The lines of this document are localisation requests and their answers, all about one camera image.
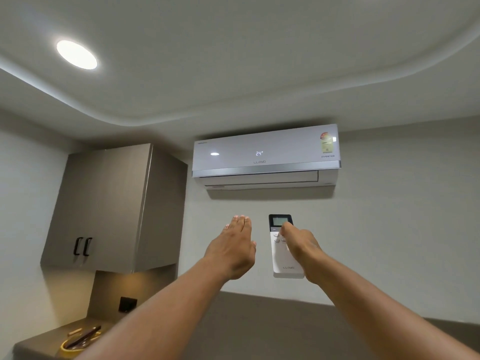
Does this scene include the round ceiling light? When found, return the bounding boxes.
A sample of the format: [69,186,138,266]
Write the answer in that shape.
[56,39,98,70]

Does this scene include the yellow bowl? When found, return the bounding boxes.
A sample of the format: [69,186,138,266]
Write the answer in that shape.
[60,331,103,353]

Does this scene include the person's left hand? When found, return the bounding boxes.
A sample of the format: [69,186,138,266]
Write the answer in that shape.
[203,215,257,281]

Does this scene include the white air conditioner remote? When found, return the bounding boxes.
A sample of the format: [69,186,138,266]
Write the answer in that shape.
[268,214,305,279]

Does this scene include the dark tongs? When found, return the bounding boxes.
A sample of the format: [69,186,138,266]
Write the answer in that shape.
[65,325,102,350]

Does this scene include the person's right hand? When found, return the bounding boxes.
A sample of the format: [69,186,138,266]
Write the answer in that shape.
[280,222,325,285]

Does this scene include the black wall socket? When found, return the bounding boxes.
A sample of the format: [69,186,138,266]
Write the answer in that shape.
[118,296,138,314]

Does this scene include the white wall air conditioner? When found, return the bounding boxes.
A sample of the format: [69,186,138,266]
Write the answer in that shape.
[191,124,342,191]

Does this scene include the person's right forearm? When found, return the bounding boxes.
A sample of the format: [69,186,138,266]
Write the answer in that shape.
[307,255,480,360]

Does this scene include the person's left forearm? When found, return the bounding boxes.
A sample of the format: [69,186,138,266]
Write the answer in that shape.
[75,257,232,360]

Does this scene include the grey wall cabinet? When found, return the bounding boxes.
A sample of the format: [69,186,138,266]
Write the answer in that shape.
[40,143,188,275]

